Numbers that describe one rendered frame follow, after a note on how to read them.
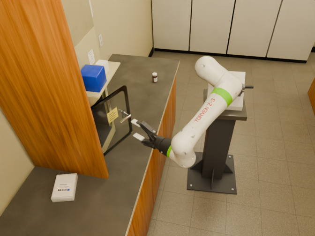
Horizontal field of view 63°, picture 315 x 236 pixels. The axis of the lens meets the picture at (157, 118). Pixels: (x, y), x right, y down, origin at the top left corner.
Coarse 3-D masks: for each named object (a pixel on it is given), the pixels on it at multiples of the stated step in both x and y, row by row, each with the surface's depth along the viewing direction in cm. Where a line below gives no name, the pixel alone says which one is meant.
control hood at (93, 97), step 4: (108, 64) 144; (112, 64) 144; (116, 64) 144; (112, 68) 141; (116, 68) 141; (108, 72) 138; (112, 72) 138; (108, 76) 135; (108, 80) 133; (104, 88) 128; (88, 92) 126; (92, 92) 126; (96, 92) 126; (100, 92) 125; (88, 96) 124; (92, 96) 124; (96, 96) 123; (92, 100) 125; (96, 100) 124
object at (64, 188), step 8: (56, 176) 154; (64, 176) 154; (72, 176) 154; (56, 184) 150; (64, 184) 150; (72, 184) 150; (56, 192) 146; (64, 192) 146; (72, 192) 146; (56, 200) 145; (64, 200) 146; (72, 200) 146
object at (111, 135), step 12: (108, 96) 142; (120, 96) 151; (96, 108) 139; (108, 108) 146; (120, 108) 155; (96, 120) 143; (108, 120) 151; (120, 120) 160; (108, 132) 156; (120, 132) 166; (108, 144) 161
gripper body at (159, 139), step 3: (150, 135) 143; (153, 135) 141; (156, 135) 141; (153, 138) 142; (156, 138) 140; (159, 138) 140; (162, 138) 140; (153, 141) 144; (156, 141) 139; (159, 141) 138; (153, 144) 146; (156, 144) 139; (159, 144) 138; (156, 147) 140
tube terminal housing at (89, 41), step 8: (88, 32) 129; (88, 40) 130; (96, 40) 138; (80, 48) 123; (88, 48) 131; (96, 48) 139; (80, 56) 124; (96, 56) 141; (80, 64) 125; (88, 64) 133; (104, 96) 165
